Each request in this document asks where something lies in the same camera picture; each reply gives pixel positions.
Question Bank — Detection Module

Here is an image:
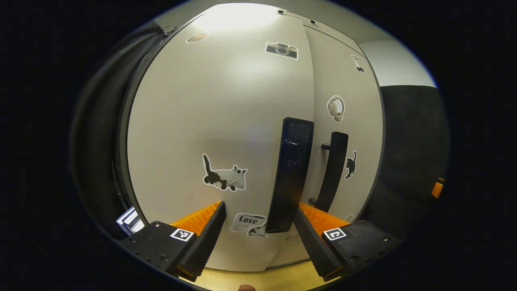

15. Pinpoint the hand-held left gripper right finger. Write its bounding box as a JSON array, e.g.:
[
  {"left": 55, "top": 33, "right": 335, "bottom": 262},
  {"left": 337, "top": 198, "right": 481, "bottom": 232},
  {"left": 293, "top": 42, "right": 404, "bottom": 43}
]
[{"left": 293, "top": 202, "right": 402, "bottom": 282}]

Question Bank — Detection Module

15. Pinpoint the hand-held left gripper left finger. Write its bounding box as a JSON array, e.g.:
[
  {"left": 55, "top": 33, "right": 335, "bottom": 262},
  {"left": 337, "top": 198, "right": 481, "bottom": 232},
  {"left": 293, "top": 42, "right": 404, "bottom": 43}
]
[{"left": 119, "top": 201, "right": 227, "bottom": 282}]

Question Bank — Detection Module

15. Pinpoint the black door handle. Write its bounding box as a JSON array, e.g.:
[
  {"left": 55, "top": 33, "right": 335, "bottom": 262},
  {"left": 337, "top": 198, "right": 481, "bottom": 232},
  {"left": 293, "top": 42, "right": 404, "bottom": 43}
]
[
  {"left": 309, "top": 131, "right": 349, "bottom": 213},
  {"left": 265, "top": 117, "right": 315, "bottom": 234}
]

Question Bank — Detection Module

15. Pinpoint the white cabinet door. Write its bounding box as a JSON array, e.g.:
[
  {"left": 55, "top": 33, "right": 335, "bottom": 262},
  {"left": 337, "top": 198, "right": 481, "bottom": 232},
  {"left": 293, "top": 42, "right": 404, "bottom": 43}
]
[
  {"left": 269, "top": 25, "right": 385, "bottom": 268},
  {"left": 126, "top": 3, "right": 315, "bottom": 272}
]

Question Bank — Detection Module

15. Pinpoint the blue white box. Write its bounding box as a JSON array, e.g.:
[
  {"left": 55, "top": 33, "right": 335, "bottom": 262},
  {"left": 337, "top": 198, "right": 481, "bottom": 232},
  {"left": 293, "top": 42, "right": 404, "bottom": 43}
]
[{"left": 116, "top": 206, "right": 145, "bottom": 236}]

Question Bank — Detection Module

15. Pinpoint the black right door handle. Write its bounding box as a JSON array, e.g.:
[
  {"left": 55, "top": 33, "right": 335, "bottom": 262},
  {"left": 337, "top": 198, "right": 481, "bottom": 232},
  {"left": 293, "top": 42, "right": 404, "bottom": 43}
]
[{"left": 309, "top": 131, "right": 349, "bottom": 213}]

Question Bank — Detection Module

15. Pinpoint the white cabinet drawer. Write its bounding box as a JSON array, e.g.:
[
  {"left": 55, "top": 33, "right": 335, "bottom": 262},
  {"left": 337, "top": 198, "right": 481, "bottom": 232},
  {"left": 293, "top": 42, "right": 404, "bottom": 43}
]
[{"left": 279, "top": 6, "right": 360, "bottom": 45}]

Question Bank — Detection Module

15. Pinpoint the black left door handle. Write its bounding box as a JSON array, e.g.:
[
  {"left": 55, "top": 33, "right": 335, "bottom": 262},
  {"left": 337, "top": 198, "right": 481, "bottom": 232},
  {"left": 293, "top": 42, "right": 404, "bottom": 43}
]
[{"left": 265, "top": 117, "right": 315, "bottom": 234}]

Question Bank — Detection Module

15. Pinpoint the black backdrop cloth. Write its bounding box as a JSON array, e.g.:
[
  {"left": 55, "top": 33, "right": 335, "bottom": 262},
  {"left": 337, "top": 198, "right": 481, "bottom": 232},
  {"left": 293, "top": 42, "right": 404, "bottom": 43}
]
[
  {"left": 71, "top": 22, "right": 134, "bottom": 239},
  {"left": 359, "top": 85, "right": 450, "bottom": 239}
]

